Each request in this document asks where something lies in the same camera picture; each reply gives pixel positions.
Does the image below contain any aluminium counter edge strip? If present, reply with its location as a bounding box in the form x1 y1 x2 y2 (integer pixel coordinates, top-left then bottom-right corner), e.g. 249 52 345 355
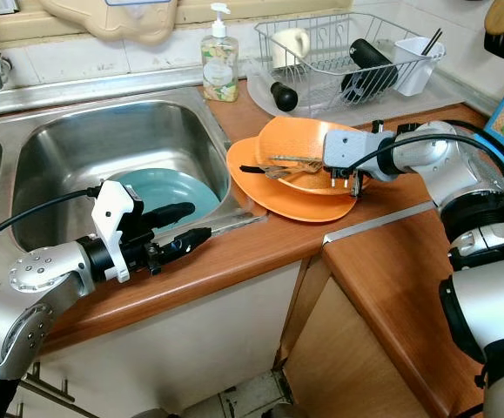
323 202 444 246

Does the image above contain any grey drain tray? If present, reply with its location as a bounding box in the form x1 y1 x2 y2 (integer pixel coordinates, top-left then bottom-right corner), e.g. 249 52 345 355
245 61 461 123

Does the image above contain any wooden cabinet door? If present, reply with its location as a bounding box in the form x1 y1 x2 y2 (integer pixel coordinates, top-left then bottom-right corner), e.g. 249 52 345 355
273 277 435 418

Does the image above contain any teal plate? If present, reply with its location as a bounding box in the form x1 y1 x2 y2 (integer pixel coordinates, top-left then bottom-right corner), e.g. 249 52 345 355
108 168 222 232

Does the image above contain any cream mug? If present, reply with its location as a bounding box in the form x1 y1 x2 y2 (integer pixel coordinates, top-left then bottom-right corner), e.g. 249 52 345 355
271 28 312 71

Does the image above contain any orange plastic plate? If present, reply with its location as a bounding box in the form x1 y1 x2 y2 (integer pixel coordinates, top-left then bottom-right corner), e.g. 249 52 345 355
256 116 366 197
225 137 366 223

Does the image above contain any white cabinet front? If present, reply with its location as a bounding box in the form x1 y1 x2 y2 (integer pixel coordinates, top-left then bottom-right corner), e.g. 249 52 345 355
43 261 313 418

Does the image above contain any black spatula wooden handle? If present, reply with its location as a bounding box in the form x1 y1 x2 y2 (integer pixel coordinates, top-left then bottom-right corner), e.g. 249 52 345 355
483 0 504 62

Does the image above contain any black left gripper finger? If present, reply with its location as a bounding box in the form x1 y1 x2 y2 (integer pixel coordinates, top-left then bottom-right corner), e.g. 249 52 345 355
163 228 212 260
147 203 197 224

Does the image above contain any grey left robot foot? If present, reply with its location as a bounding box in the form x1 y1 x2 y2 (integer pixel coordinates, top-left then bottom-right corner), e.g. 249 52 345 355
130 406 170 418

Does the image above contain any black round knob utensil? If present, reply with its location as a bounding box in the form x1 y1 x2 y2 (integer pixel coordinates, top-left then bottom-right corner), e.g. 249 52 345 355
270 80 299 112

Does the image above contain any black bottle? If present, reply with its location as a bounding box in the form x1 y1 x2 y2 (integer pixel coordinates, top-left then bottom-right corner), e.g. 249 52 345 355
340 37 399 98

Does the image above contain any beige plastic board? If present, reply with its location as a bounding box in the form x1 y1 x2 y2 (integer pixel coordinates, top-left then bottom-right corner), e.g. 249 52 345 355
38 0 178 46

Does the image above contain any white plastic cutlery holder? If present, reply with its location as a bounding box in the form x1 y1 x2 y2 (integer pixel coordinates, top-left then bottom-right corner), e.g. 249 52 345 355
393 35 446 97

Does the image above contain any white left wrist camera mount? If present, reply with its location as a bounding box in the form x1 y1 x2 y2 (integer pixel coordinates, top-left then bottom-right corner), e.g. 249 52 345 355
91 179 144 284

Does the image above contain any white wire dish rack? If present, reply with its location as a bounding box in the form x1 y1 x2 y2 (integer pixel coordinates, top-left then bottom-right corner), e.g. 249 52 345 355
253 10 446 107

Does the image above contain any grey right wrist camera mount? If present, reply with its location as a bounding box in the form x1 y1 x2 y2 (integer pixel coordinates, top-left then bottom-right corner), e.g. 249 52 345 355
323 129 390 184

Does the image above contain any light wooden fork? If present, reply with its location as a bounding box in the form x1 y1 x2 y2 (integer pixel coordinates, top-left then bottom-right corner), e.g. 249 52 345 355
265 155 326 179

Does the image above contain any clear soap pump bottle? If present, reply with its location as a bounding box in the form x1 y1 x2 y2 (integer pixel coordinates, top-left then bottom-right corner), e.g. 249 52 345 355
201 3 239 104

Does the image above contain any metal cabinet handle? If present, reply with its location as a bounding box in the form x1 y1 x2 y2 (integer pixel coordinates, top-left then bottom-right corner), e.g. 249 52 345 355
17 361 78 417

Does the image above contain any black chopstick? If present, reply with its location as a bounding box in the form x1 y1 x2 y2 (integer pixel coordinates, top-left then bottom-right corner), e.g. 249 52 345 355
421 28 444 55

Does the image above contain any black flat utensil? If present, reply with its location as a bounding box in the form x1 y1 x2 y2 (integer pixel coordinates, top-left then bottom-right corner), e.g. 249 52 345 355
239 164 287 175

